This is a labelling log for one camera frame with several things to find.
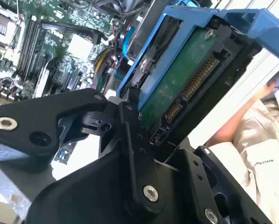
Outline hard disk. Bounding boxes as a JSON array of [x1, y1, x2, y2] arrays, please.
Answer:
[[115, 4, 279, 148]]

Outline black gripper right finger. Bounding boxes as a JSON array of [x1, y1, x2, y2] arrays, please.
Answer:
[[167, 146, 273, 224]]

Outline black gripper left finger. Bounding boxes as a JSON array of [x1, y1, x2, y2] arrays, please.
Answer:
[[0, 88, 165, 213]]

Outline person's bare hand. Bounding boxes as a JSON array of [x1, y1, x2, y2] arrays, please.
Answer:
[[258, 81, 279, 100]]

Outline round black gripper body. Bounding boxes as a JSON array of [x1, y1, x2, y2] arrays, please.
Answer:
[[27, 147, 196, 224]]

